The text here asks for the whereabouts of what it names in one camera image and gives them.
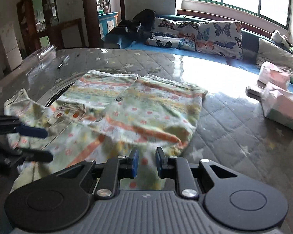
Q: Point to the pink tissue pack far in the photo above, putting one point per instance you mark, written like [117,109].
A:
[273,74]

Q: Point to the flat book under tissues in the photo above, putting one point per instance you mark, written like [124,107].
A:
[254,91]

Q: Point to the black marker pen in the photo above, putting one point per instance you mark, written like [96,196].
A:
[63,62]

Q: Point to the floral children's jacket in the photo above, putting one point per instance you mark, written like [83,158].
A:
[105,115]

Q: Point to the pink tissue pack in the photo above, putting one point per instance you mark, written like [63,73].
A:
[273,74]
[277,105]

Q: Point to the black round induction cooktop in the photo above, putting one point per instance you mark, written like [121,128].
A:
[58,94]

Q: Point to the pink tissue pack near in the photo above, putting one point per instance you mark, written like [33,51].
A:
[277,105]

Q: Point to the large butterfly pillow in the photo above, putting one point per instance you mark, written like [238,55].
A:
[223,38]

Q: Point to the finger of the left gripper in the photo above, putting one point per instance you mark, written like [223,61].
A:
[12,124]
[10,159]

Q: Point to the dark wooden display cabinet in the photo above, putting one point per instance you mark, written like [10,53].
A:
[36,18]

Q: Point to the clear plastic clamshell box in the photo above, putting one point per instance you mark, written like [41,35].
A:
[39,60]

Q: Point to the white plush toy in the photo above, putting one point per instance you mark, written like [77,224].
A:
[280,39]

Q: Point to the white refrigerator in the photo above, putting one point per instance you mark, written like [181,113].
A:
[10,45]

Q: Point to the butterfly pillow lower left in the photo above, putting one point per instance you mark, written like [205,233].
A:
[166,40]

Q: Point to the dark wooden side table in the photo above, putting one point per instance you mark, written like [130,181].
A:
[67,35]

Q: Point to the blue white cabinet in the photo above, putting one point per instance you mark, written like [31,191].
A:
[107,22]

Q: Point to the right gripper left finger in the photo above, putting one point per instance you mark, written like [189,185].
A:
[113,171]

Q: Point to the blue sofa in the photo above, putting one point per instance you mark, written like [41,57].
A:
[250,45]

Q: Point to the black clothes pile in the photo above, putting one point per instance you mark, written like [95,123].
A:
[129,31]

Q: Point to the quilted grey star tablecloth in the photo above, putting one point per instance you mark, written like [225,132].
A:
[231,128]

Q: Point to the grey cushion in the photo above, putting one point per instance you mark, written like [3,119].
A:
[269,52]

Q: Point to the butterfly pillow upper left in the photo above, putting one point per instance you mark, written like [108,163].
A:
[181,29]

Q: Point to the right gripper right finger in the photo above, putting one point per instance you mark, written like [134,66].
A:
[177,169]

